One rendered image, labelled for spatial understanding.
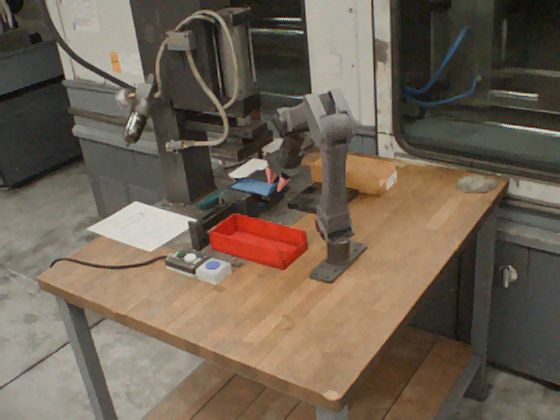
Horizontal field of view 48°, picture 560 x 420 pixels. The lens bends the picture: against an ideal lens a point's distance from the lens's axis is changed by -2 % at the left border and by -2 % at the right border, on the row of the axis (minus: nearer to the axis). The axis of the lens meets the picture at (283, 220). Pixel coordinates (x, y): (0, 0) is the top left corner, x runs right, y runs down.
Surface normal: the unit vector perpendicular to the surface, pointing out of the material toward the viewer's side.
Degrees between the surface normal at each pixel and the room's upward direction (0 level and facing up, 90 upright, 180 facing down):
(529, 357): 90
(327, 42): 90
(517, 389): 0
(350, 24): 90
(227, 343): 0
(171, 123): 90
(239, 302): 0
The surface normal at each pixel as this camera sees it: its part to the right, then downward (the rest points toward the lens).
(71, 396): -0.10, -0.87
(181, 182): -0.56, 0.44
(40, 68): 0.79, 0.22
